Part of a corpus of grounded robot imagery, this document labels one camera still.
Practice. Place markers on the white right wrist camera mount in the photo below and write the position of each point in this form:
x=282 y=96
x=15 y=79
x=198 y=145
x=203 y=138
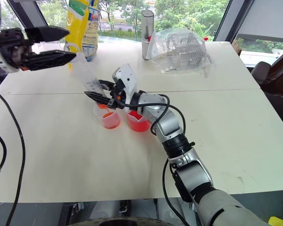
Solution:
x=127 y=76

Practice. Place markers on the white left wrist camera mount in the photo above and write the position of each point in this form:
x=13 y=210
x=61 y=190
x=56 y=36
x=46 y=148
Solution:
x=0 y=64

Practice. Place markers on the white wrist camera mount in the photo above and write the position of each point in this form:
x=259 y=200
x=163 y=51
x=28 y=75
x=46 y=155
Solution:
x=0 y=64
x=127 y=76

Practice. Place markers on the yellow plastic refill bag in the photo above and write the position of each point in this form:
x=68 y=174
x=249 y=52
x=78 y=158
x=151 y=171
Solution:
x=81 y=26

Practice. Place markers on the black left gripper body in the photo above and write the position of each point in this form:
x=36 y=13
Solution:
x=11 y=48

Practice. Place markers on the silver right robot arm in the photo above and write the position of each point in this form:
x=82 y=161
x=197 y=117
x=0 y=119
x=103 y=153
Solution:
x=169 y=123

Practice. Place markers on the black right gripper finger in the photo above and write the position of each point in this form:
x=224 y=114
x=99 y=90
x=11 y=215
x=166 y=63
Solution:
x=99 y=97
x=107 y=84

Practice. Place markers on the grey window blind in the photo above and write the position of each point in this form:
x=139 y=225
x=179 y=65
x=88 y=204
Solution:
x=266 y=16

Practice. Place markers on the tall silver metal container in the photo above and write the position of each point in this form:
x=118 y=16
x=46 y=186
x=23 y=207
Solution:
x=146 y=26

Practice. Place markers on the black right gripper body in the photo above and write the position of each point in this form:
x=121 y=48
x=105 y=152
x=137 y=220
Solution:
x=119 y=100

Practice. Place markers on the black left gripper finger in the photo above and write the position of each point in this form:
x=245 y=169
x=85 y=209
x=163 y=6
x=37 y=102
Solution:
x=49 y=58
x=47 y=34

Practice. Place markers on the yellow object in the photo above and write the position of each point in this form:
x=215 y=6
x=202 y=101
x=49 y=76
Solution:
x=278 y=222

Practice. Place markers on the clear cup with red liquid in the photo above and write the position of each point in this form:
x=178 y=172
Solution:
x=138 y=123
x=110 y=120

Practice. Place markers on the dark brown chair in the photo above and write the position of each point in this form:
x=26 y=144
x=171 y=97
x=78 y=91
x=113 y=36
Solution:
x=276 y=80

